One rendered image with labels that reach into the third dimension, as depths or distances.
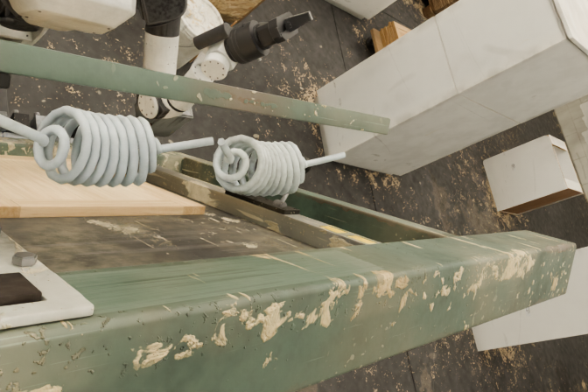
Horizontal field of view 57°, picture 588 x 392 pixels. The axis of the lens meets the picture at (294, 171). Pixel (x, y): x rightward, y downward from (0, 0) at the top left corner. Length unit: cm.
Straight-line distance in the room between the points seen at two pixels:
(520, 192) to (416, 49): 276
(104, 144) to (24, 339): 18
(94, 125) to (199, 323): 18
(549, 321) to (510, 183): 188
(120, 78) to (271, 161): 22
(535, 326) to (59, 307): 436
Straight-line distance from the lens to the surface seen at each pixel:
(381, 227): 125
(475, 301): 78
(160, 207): 113
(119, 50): 314
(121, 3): 140
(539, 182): 589
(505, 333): 470
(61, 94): 284
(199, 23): 307
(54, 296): 38
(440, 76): 341
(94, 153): 45
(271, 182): 59
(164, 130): 195
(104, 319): 37
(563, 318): 453
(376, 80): 369
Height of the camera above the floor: 227
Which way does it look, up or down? 40 degrees down
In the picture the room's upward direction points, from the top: 62 degrees clockwise
